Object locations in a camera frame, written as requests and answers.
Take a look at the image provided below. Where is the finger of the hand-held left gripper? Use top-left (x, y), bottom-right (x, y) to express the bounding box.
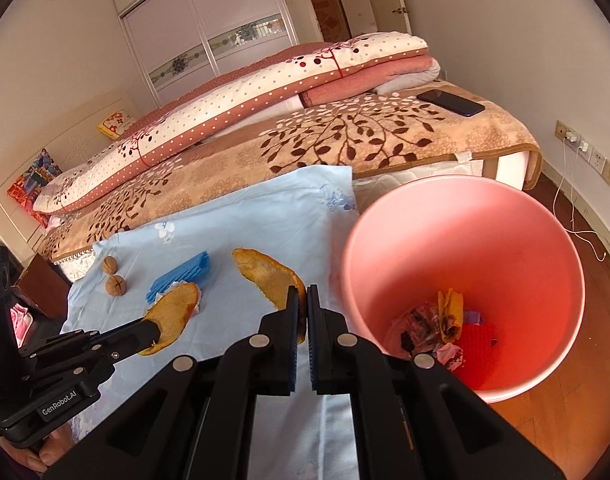
top-left (91, 319), bottom-right (163, 362)

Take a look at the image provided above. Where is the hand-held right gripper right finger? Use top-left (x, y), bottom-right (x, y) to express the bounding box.
top-left (307, 284), bottom-right (568, 480)

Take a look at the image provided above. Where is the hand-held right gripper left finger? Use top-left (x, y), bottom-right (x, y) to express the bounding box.
top-left (45, 284), bottom-right (300, 480)

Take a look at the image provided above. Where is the oval orange fruit peel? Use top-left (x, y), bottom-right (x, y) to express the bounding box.
top-left (137, 282), bottom-right (201, 357)

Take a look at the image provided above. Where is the long orange fruit peel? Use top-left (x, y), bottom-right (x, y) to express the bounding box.
top-left (232, 247), bottom-right (308, 345)

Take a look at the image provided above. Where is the clear snack wrapper red print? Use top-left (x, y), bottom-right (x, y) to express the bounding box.
top-left (392, 302), bottom-right (466, 371)

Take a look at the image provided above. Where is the yellow fruit peel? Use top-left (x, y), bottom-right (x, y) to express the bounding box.
top-left (437, 289), bottom-right (466, 345)

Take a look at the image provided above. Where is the red foam net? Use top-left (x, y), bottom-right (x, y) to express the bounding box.
top-left (452, 322), bottom-right (498, 386)

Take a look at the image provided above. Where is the pink plastic bucket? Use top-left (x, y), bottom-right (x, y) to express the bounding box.
top-left (342, 175), bottom-right (586, 405)

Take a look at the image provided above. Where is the person's left hand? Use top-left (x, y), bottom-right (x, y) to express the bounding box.
top-left (0, 426), bottom-right (79, 474)

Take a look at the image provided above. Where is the pink cloth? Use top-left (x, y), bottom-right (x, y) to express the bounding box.
top-left (10, 305), bottom-right (33, 348)

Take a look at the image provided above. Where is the blue foam net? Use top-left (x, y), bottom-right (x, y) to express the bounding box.
top-left (146, 250), bottom-right (211, 303)

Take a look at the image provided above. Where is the brown wooden nightstand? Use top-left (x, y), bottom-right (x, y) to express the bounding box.
top-left (10, 252), bottom-right (70, 318)

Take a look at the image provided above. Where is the light blue sheet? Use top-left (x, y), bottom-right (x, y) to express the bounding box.
top-left (60, 164), bottom-right (361, 480)

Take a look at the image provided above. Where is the colourful patterned pillow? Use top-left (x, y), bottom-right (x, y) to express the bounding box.
top-left (7, 149), bottom-right (63, 221)

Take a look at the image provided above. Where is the yellow floral pillow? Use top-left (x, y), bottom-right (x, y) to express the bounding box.
top-left (97, 110), bottom-right (136, 140)

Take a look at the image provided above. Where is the brown leaf-print blanket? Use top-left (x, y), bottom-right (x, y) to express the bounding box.
top-left (37, 80), bottom-right (543, 263)

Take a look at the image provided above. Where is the cream headboard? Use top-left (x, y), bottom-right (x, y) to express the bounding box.
top-left (0, 85), bottom-right (140, 261)

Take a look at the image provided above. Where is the polka-dot quilt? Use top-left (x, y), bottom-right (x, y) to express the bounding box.
top-left (32, 32), bottom-right (431, 216)

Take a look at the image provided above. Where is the pink folded blanket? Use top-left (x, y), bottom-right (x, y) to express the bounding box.
top-left (300, 55), bottom-right (438, 108)

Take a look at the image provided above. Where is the black smartphone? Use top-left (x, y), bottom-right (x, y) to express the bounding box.
top-left (416, 89), bottom-right (486, 118)

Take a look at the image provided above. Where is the white folded cloth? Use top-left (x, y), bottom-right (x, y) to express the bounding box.
top-left (375, 60), bottom-right (443, 96)

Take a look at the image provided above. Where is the white sliding-door wardrobe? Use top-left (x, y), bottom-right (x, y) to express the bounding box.
top-left (112, 0), bottom-right (311, 108)

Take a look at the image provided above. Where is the white bed frame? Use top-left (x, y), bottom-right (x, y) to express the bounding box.
top-left (495, 152), bottom-right (528, 191)

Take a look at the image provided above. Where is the white charging cable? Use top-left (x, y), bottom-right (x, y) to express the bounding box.
top-left (552, 142), bottom-right (608, 263)

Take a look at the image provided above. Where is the wall socket row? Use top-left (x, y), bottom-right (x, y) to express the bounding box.
top-left (555, 120), bottom-right (610, 188)

